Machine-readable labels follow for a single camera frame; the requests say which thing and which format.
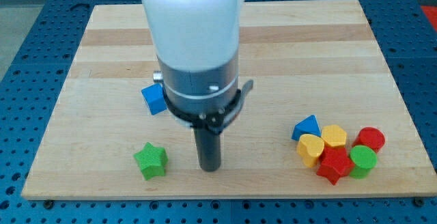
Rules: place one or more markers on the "green cylinder block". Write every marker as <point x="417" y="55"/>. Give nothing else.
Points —
<point x="364" y="159"/>

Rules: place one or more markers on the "red star block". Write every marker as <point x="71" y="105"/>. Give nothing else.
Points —
<point x="334" y="164"/>

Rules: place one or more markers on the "red cylinder block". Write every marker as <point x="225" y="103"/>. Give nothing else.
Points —
<point x="370" y="137"/>

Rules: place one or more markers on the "blue cube block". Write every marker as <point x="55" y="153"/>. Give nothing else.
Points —
<point x="154" y="98"/>

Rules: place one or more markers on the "green star block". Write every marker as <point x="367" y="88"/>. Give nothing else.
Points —
<point x="151" y="161"/>

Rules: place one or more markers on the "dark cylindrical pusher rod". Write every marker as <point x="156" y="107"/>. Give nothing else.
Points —
<point x="208" y="146"/>

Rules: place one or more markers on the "wooden board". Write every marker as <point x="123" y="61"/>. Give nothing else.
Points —
<point x="305" y="58"/>

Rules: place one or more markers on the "blue triangle block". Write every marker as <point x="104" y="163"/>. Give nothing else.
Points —
<point x="307" y="126"/>

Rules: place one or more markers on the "blue perforated table frame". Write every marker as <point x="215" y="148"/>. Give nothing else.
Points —
<point x="30" y="88"/>

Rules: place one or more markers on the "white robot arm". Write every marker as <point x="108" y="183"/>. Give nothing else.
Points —
<point x="197" y="44"/>

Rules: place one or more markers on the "yellow hexagon block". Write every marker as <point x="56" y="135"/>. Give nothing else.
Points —
<point x="334" y="136"/>

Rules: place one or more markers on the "yellow heart block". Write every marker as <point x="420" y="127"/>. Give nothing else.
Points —
<point x="310" y="148"/>

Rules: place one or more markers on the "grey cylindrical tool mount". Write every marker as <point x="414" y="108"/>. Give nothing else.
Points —
<point x="203" y="93"/>

